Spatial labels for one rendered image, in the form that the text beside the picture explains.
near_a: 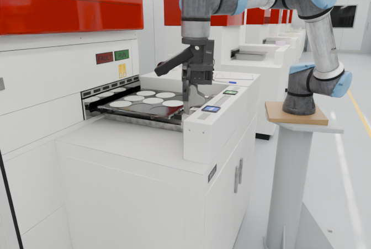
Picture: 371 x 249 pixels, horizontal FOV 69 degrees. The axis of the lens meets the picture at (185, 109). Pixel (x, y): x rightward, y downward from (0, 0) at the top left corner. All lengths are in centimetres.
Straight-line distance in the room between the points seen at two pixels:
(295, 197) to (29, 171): 122
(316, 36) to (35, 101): 105
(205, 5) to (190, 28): 6
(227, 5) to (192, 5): 10
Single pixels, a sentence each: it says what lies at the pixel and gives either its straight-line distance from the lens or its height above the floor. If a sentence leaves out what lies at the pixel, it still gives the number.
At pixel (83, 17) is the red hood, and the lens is 118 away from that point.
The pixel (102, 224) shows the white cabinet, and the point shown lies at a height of 49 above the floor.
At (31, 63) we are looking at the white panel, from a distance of 109.
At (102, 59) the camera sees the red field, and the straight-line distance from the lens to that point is 133.
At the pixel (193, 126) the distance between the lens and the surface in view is 85.
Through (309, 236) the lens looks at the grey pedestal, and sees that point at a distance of 181.
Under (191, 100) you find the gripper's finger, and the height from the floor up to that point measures 105.
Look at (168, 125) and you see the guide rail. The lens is 115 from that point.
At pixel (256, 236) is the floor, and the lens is 189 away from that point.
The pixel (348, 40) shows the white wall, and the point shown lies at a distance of 1427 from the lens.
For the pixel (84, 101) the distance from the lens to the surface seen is 125.
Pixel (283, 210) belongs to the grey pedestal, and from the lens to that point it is 160.
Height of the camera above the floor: 126
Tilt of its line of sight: 18 degrees down
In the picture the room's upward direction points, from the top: straight up
